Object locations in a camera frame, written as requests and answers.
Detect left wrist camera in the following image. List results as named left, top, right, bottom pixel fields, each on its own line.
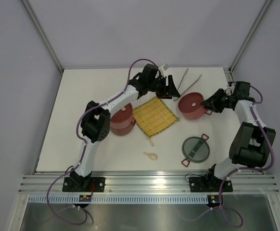
left=158, top=64, right=168, bottom=77

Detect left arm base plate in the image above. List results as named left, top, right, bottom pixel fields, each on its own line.
left=62, top=177, right=105, bottom=193

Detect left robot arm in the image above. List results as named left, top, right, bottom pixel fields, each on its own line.
left=69, top=64, right=180, bottom=192

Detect beige spoon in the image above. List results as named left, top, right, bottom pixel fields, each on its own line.
left=143, top=152, right=158, bottom=161

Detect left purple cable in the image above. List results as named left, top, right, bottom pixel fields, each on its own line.
left=46, top=58, right=160, bottom=223

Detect white slotted cable duct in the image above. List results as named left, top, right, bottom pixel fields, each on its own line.
left=29, top=194, right=208, bottom=205

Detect bamboo woven tray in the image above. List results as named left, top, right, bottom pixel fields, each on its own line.
left=133, top=97, right=180, bottom=138

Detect red steel bowl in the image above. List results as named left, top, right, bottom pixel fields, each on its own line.
left=178, top=104, right=212, bottom=120
left=110, top=124, right=134, bottom=136
left=110, top=103, right=136, bottom=136

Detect purple cable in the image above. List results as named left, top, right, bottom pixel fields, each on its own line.
left=178, top=85, right=276, bottom=228
left=46, top=58, right=160, bottom=223

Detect metal tongs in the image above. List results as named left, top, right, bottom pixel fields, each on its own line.
left=173, top=68, right=202, bottom=102

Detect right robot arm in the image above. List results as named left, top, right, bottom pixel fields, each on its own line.
left=201, top=81, right=276, bottom=191

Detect aluminium rail frame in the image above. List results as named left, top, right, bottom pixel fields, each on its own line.
left=10, top=157, right=280, bottom=231

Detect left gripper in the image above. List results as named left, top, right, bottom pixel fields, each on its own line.
left=147, top=75, right=180, bottom=99

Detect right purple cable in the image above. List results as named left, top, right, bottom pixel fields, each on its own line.
left=178, top=85, right=276, bottom=228

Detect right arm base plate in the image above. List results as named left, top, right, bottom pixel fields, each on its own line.
left=185, top=176, right=222, bottom=193

